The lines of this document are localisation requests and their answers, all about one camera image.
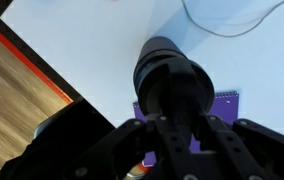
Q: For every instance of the black jacket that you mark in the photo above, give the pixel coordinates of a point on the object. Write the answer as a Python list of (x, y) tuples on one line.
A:
[(65, 140)]

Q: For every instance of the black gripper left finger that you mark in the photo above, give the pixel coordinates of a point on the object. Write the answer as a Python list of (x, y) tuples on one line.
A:
[(132, 153)]

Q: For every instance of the purple spiral notebook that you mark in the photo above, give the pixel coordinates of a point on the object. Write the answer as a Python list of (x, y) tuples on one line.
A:
[(227, 110)]

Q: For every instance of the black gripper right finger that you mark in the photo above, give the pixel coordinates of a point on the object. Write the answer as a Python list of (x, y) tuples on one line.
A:
[(255, 153)]

